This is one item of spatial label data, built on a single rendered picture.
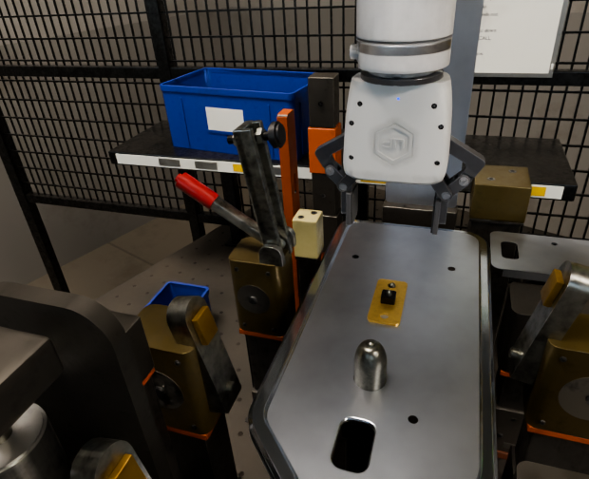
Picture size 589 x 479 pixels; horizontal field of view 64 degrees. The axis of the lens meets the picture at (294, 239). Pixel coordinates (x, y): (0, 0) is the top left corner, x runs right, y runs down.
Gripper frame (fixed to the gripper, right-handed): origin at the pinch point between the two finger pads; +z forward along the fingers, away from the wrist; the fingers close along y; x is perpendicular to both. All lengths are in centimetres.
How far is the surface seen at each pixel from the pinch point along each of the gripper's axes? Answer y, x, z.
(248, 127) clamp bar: -16.1, -0.2, -9.2
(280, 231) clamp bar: -13.7, 0.9, 4.3
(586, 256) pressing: 24.3, 15.9, 11.9
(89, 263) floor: -173, 117, 113
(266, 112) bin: -28.0, 34.1, -0.1
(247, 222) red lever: -17.4, -0.6, 2.6
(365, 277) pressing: -3.6, 4.1, 12.0
